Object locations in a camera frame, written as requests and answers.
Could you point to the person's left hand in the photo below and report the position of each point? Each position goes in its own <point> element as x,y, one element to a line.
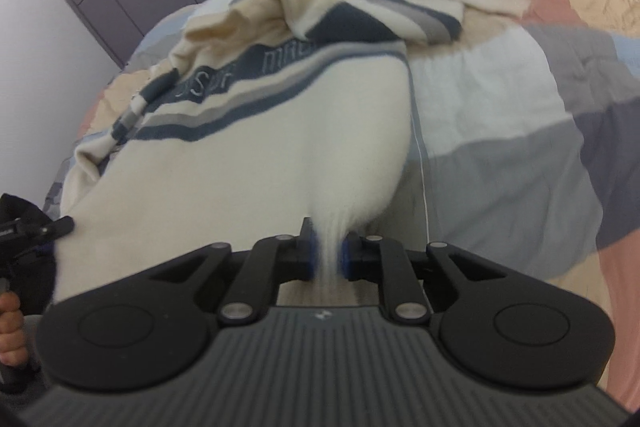
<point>11,332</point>

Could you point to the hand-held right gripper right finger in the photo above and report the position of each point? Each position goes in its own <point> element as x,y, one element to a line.
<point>346,259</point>

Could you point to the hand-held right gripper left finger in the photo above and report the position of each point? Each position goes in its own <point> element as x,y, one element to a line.
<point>309,257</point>

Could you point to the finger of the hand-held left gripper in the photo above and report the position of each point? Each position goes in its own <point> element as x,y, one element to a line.
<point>55,228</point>

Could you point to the cream striped sweater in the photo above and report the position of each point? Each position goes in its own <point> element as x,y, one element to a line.
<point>250,167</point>

